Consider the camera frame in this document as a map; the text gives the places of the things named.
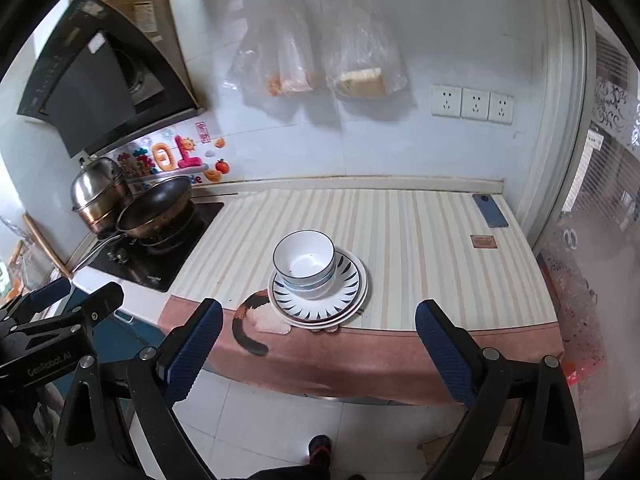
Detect white bowl dark rim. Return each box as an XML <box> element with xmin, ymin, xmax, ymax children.
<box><xmin>272</xmin><ymin>230</ymin><xmax>335</xmax><ymax>272</ymax></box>

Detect stainless steel pot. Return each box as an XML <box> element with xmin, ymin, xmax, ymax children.
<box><xmin>70</xmin><ymin>157</ymin><xmax>134</xmax><ymax>235</ymax></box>

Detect dark frying pan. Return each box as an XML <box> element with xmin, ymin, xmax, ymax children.
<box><xmin>70</xmin><ymin>176</ymin><xmax>192</xmax><ymax>275</ymax></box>

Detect plastic bag with orange food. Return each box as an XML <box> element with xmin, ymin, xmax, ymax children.
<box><xmin>227</xmin><ymin>0</ymin><xmax>317</xmax><ymax>98</ymax></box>

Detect blue smartphone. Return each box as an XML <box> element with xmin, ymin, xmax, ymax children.
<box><xmin>472</xmin><ymin>194</ymin><xmax>509</xmax><ymax>229</ymax></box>

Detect colourful wall stickers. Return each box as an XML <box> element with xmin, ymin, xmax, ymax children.
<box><xmin>107</xmin><ymin>119</ymin><xmax>231</xmax><ymax>192</ymax></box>

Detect black gas stove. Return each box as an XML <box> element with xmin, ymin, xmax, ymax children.
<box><xmin>89</xmin><ymin>203</ymin><xmax>224</xmax><ymax>292</ymax></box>

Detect plain white bowl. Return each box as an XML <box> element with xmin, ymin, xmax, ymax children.
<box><xmin>276</xmin><ymin>257</ymin><xmax>335</xmax><ymax>285</ymax></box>

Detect blue striped white plate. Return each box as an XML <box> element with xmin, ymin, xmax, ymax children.
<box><xmin>268</xmin><ymin>247</ymin><xmax>368</xmax><ymax>324</ymax></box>

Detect white bowl blue rim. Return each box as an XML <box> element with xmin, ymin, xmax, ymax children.
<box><xmin>273</xmin><ymin>271</ymin><xmax>335</xmax><ymax>300</ymax></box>

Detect white wall socket middle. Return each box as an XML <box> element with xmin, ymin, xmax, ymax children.
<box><xmin>460</xmin><ymin>88</ymin><xmax>490</xmax><ymax>122</ymax></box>

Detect white wall socket left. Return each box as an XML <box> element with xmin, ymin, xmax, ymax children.
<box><xmin>431</xmin><ymin>84</ymin><xmax>462</xmax><ymax>118</ymax></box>

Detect white wall socket right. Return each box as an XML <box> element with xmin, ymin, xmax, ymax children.
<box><xmin>488</xmin><ymin>92</ymin><xmax>515</xmax><ymax>125</ymax></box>

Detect striped cat print mat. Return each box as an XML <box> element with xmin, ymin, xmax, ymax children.
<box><xmin>158</xmin><ymin>190</ymin><xmax>564</xmax><ymax>404</ymax></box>

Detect white wall socket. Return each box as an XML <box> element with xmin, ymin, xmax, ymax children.
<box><xmin>431</xmin><ymin>84</ymin><xmax>462</xmax><ymax>118</ymax></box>
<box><xmin>460</xmin><ymin>88</ymin><xmax>490</xmax><ymax>122</ymax></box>
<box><xmin>488</xmin><ymin>92</ymin><xmax>515</xmax><ymax>125</ymax></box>

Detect large white floral plate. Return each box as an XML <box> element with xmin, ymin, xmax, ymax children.
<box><xmin>269</xmin><ymin>259</ymin><xmax>370</xmax><ymax>331</ymax></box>

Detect plastic bag with bread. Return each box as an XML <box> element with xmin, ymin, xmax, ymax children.
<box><xmin>321</xmin><ymin>0</ymin><xmax>408</xmax><ymax>100</ymax></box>

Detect black range hood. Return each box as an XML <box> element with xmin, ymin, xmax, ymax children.
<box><xmin>17</xmin><ymin>0</ymin><xmax>201</xmax><ymax>156</ymax></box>

